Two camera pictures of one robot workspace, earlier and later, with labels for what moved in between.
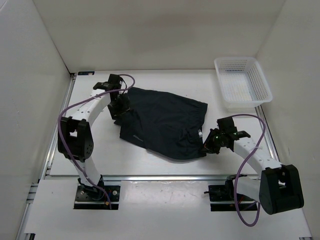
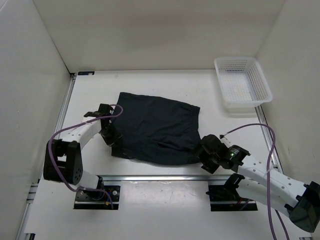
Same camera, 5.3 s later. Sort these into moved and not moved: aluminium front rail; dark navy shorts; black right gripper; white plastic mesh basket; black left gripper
Moved: black left gripper; black right gripper; dark navy shorts
Not moved: aluminium front rail; white plastic mesh basket
